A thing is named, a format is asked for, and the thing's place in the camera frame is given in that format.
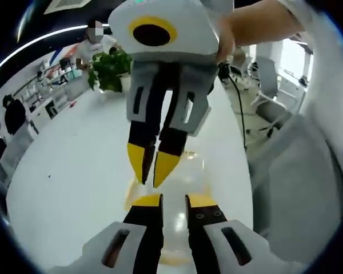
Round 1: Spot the green potted plant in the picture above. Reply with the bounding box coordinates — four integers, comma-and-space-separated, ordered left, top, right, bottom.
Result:
87, 49, 133, 94

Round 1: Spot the clear plastic food container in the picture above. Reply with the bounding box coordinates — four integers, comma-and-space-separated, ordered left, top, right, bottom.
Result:
123, 150, 216, 264

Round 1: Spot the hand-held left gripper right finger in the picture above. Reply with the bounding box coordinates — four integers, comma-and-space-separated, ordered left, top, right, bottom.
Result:
184, 193, 278, 274

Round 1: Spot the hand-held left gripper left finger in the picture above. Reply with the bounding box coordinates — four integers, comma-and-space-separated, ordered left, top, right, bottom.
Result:
47, 193, 164, 274

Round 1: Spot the grey office chair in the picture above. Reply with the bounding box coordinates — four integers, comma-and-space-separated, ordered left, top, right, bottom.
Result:
250, 56, 301, 138
230, 47, 260, 91

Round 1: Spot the black cable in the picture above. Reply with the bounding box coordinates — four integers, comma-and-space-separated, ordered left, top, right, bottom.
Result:
219, 63, 249, 151

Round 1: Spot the white shelf unit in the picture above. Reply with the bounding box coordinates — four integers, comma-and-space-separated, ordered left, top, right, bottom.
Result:
13, 57, 85, 120

